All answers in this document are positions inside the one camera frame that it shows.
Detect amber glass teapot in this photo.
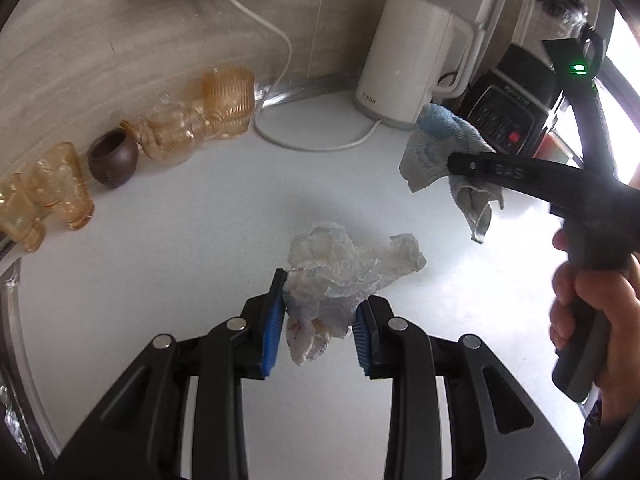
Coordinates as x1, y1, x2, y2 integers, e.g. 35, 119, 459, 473
119, 94, 207, 165

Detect red black blender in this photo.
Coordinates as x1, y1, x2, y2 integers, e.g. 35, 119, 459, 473
458, 0, 605, 156

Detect white power cable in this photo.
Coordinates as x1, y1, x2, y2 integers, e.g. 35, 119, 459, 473
219, 0, 384, 154

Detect person right hand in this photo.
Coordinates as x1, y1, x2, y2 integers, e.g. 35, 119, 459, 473
549, 258, 639, 425

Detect white electric kettle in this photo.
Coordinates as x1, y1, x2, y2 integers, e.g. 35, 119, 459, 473
354, 0, 485, 129

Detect ribbed amber glass cup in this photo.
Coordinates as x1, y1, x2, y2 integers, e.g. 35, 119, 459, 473
202, 66, 255, 140

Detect dark brown round pot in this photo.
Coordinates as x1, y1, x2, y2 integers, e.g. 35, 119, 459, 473
87, 128, 139, 188

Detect blue white dish cloth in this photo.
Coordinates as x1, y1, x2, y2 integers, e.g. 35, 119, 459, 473
398, 102, 506, 245

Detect white tissue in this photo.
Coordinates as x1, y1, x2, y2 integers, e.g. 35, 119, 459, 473
283, 222, 426, 365

